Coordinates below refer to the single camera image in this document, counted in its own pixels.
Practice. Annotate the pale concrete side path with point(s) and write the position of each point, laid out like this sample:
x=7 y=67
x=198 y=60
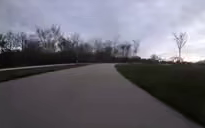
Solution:
x=26 y=67

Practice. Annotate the dark grass strip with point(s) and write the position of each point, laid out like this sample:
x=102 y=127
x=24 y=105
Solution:
x=26 y=71

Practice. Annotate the row of bare trees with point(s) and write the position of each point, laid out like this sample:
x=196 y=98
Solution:
x=53 y=41

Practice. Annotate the grey concrete path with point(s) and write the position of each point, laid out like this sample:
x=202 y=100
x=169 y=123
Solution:
x=76 y=100

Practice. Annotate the dark hedge line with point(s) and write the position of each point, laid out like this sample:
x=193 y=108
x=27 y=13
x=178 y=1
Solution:
x=40 y=58

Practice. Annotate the slender bare tree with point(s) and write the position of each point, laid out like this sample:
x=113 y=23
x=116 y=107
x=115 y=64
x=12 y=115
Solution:
x=180 y=43

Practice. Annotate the dark grass lawn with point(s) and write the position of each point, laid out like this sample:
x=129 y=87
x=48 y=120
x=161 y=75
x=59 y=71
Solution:
x=176 y=83

